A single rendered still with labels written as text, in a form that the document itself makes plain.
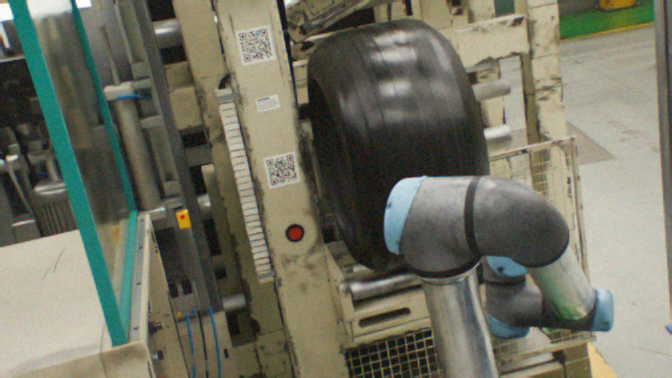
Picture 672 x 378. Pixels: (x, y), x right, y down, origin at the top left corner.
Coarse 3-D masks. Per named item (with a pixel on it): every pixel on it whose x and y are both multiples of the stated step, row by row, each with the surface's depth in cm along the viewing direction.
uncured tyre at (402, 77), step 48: (336, 48) 183; (384, 48) 180; (432, 48) 179; (336, 96) 176; (384, 96) 172; (432, 96) 173; (336, 144) 227; (384, 144) 170; (432, 144) 172; (480, 144) 176; (336, 192) 219; (384, 192) 172; (384, 240) 179
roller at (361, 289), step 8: (392, 272) 195; (400, 272) 195; (408, 272) 195; (360, 280) 194; (368, 280) 194; (376, 280) 193; (384, 280) 193; (392, 280) 194; (400, 280) 194; (408, 280) 194; (416, 280) 195; (352, 288) 192; (360, 288) 192; (368, 288) 193; (376, 288) 193; (384, 288) 193; (392, 288) 194; (400, 288) 195; (352, 296) 193; (360, 296) 193; (368, 296) 193
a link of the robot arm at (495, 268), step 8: (488, 256) 147; (496, 256) 144; (488, 264) 148; (496, 264) 145; (504, 264) 144; (512, 264) 145; (488, 272) 149; (496, 272) 146; (504, 272) 145; (512, 272) 145; (520, 272) 145; (488, 280) 149; (496, 280) 148; (504, 280) 147; (512, 280) 147
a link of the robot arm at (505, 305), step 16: (496, 288) 148; (512, 288) 147; (528, 288) 148; (496, 304) 149; (512, 304) 148; (528, 304) 146; (496, 320) 149; (512, 320) 148; (528, 320) 147; (512, 336) 149
